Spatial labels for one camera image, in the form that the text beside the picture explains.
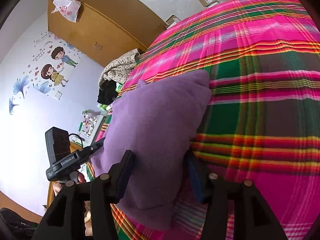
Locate cartoon wall sticker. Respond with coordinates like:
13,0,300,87
8,31,83,116

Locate grey parcel bag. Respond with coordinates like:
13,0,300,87
207,0,234,8

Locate small cardboard box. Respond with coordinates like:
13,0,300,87
165,14,182,29

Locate purple fleece garment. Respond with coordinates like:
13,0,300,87
90,69,213,231

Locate wooden wardrobe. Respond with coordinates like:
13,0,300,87
47,0,168,68

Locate green white packets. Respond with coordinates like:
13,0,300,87
96,82,126,113

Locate floral cloth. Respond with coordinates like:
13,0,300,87
98,48,144,87

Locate wooden bedside table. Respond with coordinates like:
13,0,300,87
70,141,88,153

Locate black bag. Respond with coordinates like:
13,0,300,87
0,207,41,240

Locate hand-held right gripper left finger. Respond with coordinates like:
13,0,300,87
31,150,136,240

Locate black cloth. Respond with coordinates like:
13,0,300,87
97,80,118,105

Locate person's left hand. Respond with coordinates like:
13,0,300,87
52,171,87,198

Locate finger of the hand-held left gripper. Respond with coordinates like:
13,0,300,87
80,137,106,164

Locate pink plaid bed sheet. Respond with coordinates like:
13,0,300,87
85,0,320,240

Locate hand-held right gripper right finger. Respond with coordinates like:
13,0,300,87
185,151,288,240

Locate colourful toy box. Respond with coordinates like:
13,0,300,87
79,110,106,141

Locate black cable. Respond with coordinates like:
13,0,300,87
68,133,84,148

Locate white plastic bag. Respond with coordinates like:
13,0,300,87
51,0,82,23

